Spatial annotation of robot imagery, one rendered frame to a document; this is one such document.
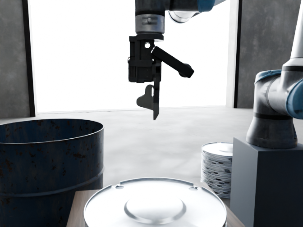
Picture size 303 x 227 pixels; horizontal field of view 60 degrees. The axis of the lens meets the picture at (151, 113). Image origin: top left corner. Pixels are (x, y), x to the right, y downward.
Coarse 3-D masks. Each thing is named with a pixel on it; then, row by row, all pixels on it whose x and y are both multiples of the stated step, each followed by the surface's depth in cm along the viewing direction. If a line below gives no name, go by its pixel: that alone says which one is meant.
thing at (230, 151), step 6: (204, 144) 161; (210, 144) 164; (216, 144) 164; (222, 144) 164; (228, 144) 164; (204, 150) 149; (210, 150) 150; (216, 150) 150; (222, 150) 148; (228, 150) 148; (228, 156) 139
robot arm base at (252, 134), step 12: (252, 120) 86; (264, 120) 80; (276, 120) 79; (288, 120) 79; (252, 132) 83; (264, 132) 81; (276, 132) 78; (288, 132) 79; (252, 144) 83; (264, 144) 80; (276, 144) 78; (288, 144) 78
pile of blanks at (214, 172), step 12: (204, 156) 150; (216, 156) 142; (204, 168) 150; (216, 168) 142; (228, 168) 140; (204, 180) 151; (216, 180) 143; (228, 180) 141; (216, 192) 146; (228, 192) 142
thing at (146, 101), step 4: (148, 88) 65; (156, 88) 64; (148, 92) 65; (144, 96) 65; (148, 96) 65; (136, 100) 66; (140, 100) 66; (144, 100) 66; (148, 100) 66; (152, 100) 65; (140, 104) 66; (144, 104) 66; (148, 104) 66; (152, 104) 66; (156, 104) 65; (148, 108) 66; (152, 108) 66; (156, 108) 65; (156, 112) 66; (156, 116) 67
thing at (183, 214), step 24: (96, 192) 60; (120, 192) 62; (144, 192) 62; (168, 192) 62; (192, 192) 62; (96, 216) 51; (120, 216) 51; (144, 216) 50; (168, 216) 50; (192, 216) 51; (216, 216) 51
